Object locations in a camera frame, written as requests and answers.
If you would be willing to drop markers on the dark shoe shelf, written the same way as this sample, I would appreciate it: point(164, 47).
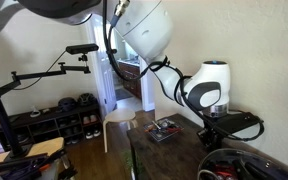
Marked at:
point(50, 117)

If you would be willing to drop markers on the red box with white print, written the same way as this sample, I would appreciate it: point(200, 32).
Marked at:
point(224, 174)

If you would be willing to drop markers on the black stand pole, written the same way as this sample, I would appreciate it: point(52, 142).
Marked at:
point(0, 113)

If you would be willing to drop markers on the brown kitchen cabinet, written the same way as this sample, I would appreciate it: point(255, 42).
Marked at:
point(132, 80)

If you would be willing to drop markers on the small white object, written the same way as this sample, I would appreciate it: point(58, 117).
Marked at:
point(35, 113)

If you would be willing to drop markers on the blue bowl with silver rim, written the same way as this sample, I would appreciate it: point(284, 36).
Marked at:
point(250, 154)

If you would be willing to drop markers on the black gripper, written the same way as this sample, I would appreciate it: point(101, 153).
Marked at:
point(210, 135)

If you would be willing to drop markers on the clear tray with tools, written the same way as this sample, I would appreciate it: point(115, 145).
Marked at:
point(157, 135)

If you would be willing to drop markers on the white and red shoe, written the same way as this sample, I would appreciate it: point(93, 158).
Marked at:
point(86, 120)
point(93, 118)

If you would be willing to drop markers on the black bicycle helmet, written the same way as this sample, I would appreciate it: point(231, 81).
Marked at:
point(67, 104)
point(87, 99)

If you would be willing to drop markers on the purple and black hand tool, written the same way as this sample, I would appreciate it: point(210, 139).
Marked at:
point(27, 168)

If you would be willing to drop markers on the black stereo camera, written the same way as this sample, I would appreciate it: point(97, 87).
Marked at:
point(82, 49)

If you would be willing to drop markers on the white round stool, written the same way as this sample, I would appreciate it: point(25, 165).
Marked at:
point(119, 116)

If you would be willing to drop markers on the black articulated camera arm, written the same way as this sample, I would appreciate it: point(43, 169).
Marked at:
point(74, 69)

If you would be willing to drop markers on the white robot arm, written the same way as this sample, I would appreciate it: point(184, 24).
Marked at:
point(144, 26)

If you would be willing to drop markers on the white door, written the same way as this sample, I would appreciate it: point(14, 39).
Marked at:
point(105, 83)

